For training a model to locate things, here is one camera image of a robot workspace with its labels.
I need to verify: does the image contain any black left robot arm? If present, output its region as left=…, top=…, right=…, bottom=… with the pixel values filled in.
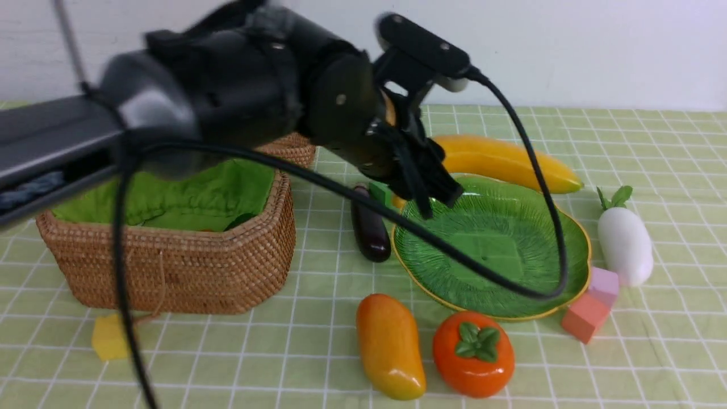
left=2, top=1, right=470, bottom=226

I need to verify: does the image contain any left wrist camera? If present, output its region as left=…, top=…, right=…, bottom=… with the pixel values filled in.
left=375, top=12, right=473, bottom=93

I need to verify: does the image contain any white radish with leaves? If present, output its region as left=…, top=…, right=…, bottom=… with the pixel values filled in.
left=596, top=185, right=654, bottom=287

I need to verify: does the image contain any orange persimmon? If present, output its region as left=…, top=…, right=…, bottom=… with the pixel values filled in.
left=433, top=311, right=516, bottom=399

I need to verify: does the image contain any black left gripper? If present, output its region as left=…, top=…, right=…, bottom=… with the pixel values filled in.
left=301, top=51, right=464, bottom=220

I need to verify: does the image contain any pink cube block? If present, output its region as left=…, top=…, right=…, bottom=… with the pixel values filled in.
left=587, top=266, right=620, bottom=308

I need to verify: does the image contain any yellow banana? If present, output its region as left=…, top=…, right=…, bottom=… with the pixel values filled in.
left=433, top=134, right=584, bottom=195

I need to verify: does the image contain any yellow block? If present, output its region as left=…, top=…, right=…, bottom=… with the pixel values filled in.
left=91, top=313, right=129, bottom=362

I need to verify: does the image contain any green fabric basket lining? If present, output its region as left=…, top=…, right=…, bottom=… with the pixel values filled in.
left=51, top=159, right=277, bottom=232

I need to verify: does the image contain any woven wicker basket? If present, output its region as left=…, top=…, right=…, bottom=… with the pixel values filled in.
left=36, top=132, right=316, bottom=315

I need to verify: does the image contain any green cube block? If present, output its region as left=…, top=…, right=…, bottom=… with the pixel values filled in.
left=368, top=180, right=398, bottom=210

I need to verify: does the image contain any orange yellow mango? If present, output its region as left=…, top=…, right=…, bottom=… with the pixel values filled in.
left=356, top=293, right=428, bottom=401

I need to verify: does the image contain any dark purple eggplant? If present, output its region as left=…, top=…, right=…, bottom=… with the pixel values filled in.
left=351, top=201, right=391, bottom=262

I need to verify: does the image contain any green leaf-shaped plate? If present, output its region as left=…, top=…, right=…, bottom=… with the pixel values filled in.
left=391, top=174, right=591, bottom=321

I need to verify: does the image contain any salmon orange cube block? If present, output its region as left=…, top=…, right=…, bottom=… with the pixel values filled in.
left=561, top=293, right=611, bottom=344

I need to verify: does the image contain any green checkered tablecloth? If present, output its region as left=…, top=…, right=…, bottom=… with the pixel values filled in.
left=0, top=101, right=727, bottom=409

